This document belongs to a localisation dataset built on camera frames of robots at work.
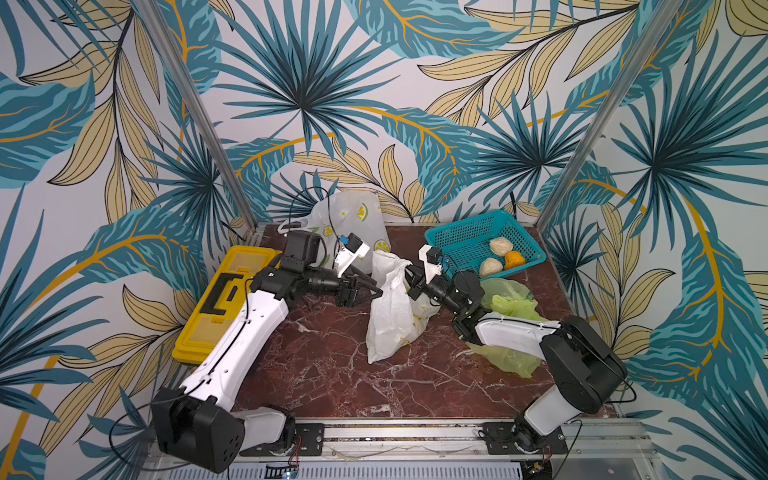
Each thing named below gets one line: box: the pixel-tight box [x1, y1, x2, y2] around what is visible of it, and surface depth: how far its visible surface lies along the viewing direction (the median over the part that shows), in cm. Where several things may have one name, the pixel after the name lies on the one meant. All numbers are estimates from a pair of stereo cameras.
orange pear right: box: [504, 250, 526, 270], surface depth 105 cm
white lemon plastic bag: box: [366, 250, 441, 364], surface depth 76 cm
